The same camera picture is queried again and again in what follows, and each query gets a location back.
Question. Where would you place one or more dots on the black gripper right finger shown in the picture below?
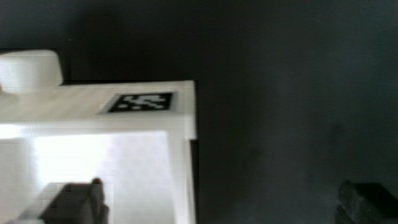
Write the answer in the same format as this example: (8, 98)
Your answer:
(368, 204)

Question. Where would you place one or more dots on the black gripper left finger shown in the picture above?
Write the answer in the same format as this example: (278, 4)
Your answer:
(70, 204)

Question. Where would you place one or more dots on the white front drawer box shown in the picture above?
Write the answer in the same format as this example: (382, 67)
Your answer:
(96, 131)

